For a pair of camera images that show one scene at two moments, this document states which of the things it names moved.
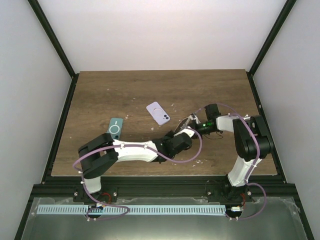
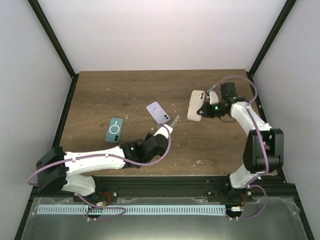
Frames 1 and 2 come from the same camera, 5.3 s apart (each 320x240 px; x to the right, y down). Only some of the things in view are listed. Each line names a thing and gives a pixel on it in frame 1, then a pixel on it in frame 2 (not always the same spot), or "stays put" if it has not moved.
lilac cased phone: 158,113 stays put
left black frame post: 48,29 stays put
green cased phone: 115,128 stays put
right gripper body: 204,129 → 216,112
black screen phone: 182,124 → 175,121
